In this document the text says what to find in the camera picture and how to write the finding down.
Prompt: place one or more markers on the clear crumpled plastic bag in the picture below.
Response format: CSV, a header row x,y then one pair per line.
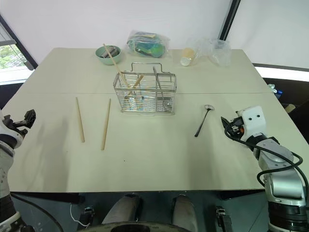
x,y
217,50

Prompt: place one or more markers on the blue capped water bottle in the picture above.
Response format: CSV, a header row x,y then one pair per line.
x,y
279,93

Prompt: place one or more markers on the long wooden chopstick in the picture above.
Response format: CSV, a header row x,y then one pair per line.
x,y
106,123
136,82
80,120
111,57

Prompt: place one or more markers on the grey rounded robot leg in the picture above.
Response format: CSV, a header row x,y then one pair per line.
x,y
184,212
122,209

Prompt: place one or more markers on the dark metal pieces in bowl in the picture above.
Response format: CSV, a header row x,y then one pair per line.
x,y
111,51

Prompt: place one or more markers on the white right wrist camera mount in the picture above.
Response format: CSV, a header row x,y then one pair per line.
x,y
253,120

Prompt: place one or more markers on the pale green bowl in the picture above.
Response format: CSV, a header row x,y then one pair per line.
x,y
103,59

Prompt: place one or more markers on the brown cardboard piece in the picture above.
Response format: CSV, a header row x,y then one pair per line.
x,y
290,107

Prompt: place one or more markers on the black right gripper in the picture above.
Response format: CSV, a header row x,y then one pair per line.
x,y
236,129

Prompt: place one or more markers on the dark rounded robot base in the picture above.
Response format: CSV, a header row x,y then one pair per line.
x,y
135,227

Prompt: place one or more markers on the plastic bag of colourful items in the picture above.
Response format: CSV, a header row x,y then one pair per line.
x,y
146,46

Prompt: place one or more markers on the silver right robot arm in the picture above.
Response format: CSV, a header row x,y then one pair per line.
x,y
282,174

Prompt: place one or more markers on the black window frame bar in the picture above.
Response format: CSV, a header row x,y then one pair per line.
x,y
17,41

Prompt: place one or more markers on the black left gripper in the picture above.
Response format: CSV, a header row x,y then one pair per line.
x,y
15,124

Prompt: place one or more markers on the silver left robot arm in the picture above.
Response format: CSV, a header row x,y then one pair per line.
x,y
6,169

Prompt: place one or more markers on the beige paper cup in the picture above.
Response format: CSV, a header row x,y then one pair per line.
x,y
187,56

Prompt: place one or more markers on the dark metal spoon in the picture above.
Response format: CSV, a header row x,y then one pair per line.
x,y
202,122

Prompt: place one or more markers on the black slanted pole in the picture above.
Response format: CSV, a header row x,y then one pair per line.
x,y
229,19

